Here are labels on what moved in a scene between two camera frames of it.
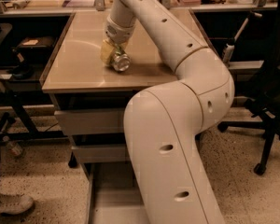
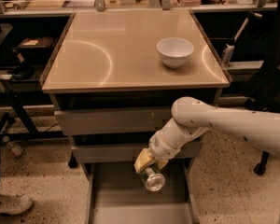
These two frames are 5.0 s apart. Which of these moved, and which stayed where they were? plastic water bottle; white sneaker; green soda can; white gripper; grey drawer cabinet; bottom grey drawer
Moved: white gripper; green soda can
Stayed: plastic water bottle; bottom grey drawer; grey drawer cabinet; white sneaker
